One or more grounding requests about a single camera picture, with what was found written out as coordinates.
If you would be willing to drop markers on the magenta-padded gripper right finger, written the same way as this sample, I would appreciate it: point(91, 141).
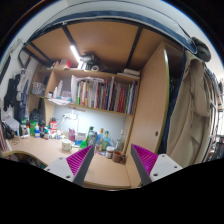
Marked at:
point(146, 160)

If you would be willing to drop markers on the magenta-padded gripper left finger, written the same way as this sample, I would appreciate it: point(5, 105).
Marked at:
point(77, 161)

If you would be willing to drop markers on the pink pouch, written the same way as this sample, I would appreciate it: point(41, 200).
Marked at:
point(71, 135)

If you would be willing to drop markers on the grey shaker bottle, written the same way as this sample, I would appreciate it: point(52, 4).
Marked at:
point(95, 139)

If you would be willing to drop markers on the red and white canister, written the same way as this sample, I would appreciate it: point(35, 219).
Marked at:
point(53, 126)

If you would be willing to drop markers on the white power strip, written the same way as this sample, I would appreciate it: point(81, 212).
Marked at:
point(70, 116)

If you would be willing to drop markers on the white bottle blue label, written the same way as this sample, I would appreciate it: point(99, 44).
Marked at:
point(37, 132)

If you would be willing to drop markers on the green tub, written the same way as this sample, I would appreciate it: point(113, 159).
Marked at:
point(33, 128)

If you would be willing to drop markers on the beige hanging coat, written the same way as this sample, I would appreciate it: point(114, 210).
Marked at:
point(188, 110)

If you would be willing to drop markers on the metal clothes rack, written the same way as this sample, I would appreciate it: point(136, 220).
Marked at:
point(216, 110)

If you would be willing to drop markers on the hanging dark clothes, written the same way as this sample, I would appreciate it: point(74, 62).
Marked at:
point(15, 93)

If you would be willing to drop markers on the overhead light strip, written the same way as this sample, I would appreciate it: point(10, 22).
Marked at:
point(75, 53)

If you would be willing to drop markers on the black metal bed frame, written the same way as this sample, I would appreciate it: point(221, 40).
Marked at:
point(133, 45)

